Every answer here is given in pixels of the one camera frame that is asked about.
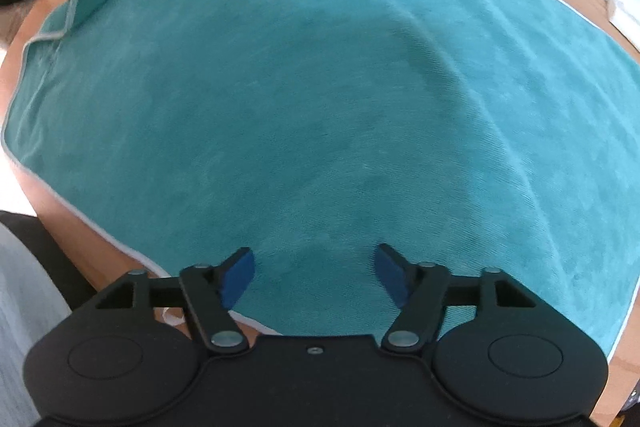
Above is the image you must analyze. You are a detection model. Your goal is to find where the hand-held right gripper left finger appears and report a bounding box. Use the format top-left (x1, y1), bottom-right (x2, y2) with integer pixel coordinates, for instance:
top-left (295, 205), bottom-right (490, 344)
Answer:
top-left (95, 247), bottom-right (256, 353)

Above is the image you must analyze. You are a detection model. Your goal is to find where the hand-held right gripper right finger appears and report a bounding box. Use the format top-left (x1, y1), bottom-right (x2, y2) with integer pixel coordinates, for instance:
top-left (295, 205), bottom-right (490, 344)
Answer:
top-left (375, 243), bottom-right (538, 353)

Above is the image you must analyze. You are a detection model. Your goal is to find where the person's left forearm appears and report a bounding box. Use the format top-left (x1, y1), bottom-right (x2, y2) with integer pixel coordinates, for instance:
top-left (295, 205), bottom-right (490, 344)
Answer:
top-left (0, 0), bottom-right (38, 50)

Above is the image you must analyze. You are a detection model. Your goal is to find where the white tube box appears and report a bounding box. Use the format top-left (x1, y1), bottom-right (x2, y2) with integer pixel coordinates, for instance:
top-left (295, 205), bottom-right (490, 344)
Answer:
top-left (605, 0), bottom-right (640, 40)

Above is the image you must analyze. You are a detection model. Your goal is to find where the teal towel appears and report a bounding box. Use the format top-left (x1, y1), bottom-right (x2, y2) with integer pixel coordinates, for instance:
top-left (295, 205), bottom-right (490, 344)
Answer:
top-left (0, 0), bottom-right (640, 358)

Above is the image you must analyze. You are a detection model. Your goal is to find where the person's grey clothing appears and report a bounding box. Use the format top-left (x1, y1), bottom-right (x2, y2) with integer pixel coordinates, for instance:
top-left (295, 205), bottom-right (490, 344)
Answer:
top-left (0, 222), bottom-right (73, 427)

